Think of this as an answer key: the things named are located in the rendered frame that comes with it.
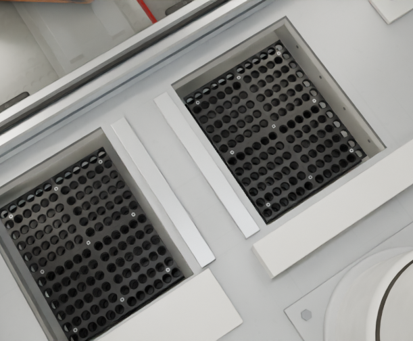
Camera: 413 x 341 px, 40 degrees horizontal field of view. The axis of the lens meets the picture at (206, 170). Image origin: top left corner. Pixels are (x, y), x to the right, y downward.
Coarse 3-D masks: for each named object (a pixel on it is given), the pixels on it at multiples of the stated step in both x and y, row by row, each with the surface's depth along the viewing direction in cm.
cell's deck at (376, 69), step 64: (320, 0) 85; (192, 64) 82; (320, 64) 83; (384, 64) 82; (64, 128) 80; (192, 128) 80; (384, 128) 79; (0, 192) 79; (192, 192) 77; (320, 192) 77; (0, 256) 75; (192, 256) 75; (320, 256) 75; (0, 320) 73; (256, 320) 73
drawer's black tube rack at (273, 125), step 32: (288, 64) 87; (224, 96) 86; (256, 96) 86; (288, 96) 86; (320, 96) 85; (224, 128) 84; (256, 128) 87; (288, 128) 84; (320, 128) 84; (224, 160) 86; (256, 160) 86; (288, 160) 83; (320, 160) 83; (352, 160) 86; (256, 192) 85; (288, 192) 82
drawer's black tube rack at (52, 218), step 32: (96, 160) 86; (64, 192) 85; (96, 192) 82; (128, 192) 85; (32, 224) 84; (64, 224) 81; (96, 224) 81; (128, 224) 81; (32, 256) 80; (64, 256) 80; (96, 256) 80; (128, 256) 83; (160, 256) 80; (64, 288) 78; (96, 288) 79; (128, 288) 82; (160, 288) 78; (64, 320) 77; (96, 320) 77
